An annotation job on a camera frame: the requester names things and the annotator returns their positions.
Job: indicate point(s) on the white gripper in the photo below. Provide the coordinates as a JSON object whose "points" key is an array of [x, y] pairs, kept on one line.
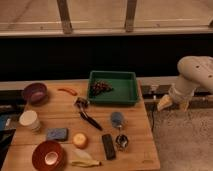
{"points": [[178, 94]]}

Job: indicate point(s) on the blue object at left edge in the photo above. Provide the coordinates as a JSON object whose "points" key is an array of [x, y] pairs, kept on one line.
{"points": [[3, 120]]}

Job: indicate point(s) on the blue sponge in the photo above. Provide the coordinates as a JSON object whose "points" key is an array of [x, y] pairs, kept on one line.
{"points": [[59, 134]]}

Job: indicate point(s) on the yellow apple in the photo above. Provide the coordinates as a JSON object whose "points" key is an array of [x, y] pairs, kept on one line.
{"points": [[80, 140]]}

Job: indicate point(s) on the red chili pepper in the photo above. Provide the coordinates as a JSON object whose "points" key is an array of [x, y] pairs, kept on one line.
{"points": [[68, 90]]}

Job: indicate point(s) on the purple bowl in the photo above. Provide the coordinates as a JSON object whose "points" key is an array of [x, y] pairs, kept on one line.
{"points": [[34, 93]]}

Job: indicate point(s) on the yellow banana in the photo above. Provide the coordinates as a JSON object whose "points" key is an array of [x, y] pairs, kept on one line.
{"points": [[85, 163]]}

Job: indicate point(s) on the small shiny metal object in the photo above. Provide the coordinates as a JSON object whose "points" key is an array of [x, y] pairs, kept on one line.
{"points": [[121, 142]]}

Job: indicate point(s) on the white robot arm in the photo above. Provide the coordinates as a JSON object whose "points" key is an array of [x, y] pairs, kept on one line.
{"points": [[194, 72]]}

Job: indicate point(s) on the red bowl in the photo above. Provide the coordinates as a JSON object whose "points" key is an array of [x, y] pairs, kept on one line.
{"points": [[48, 156]]}

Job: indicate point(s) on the white cup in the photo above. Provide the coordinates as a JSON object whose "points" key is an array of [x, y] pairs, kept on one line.
{"points": [[30, 120]]}

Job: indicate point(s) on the black remote control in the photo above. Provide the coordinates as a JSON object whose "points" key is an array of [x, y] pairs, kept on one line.
{"points": [[108, 147]]}

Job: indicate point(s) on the dark grape bunch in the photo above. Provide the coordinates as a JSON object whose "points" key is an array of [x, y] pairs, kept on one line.
{"points": [[99, 87]]}

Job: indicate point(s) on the blue cup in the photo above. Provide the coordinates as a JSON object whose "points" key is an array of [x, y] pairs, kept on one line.
{"points": [[117, 120]]}

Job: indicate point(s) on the green plastic tray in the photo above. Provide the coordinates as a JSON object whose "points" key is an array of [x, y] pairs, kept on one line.
{"points": [[125, 88]]}

